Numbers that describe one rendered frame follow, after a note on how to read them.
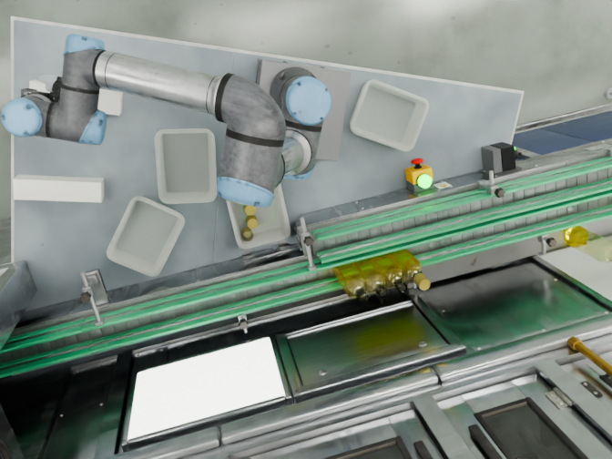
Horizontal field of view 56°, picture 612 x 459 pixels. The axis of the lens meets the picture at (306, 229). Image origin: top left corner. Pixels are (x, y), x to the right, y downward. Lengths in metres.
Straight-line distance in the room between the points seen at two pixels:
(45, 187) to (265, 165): 0.88
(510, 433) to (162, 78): 1.04
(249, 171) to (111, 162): 0.80
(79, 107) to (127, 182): 0.60
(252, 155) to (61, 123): 0.42
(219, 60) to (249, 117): 0.71
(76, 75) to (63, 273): 0.85
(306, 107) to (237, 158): 0.43
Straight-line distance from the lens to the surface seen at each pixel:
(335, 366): 1.59
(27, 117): 1.30
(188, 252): 1.92
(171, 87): 1.19
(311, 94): 1.51
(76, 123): 1.31
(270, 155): 1.13
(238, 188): 1.13
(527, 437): 1.40
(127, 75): 1.23
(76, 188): 1.83
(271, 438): 1.45
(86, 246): 1.94
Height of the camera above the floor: 2.56
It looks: 69 degrees down
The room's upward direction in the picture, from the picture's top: 148 degrees clockwise
